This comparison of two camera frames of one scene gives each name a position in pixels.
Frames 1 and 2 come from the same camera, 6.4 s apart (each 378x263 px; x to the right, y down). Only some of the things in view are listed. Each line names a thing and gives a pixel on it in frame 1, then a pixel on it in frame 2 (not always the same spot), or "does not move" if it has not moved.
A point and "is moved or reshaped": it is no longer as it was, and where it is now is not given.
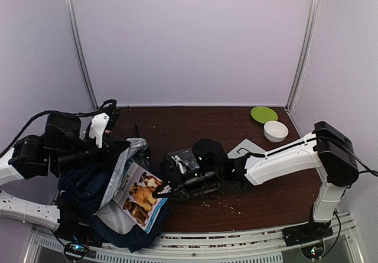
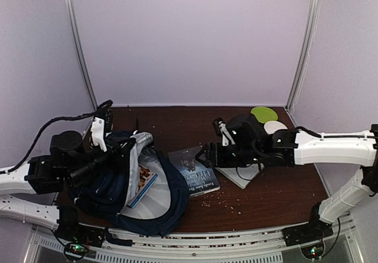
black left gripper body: (72, 160) -> (81, 175)
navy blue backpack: (86, 197) is moved or reshaped
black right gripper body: (185, 188) -> (244, 156)
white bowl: (275, 131) does not move
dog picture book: (134, 195) is moved or reshaped
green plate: (263, 114) does not move
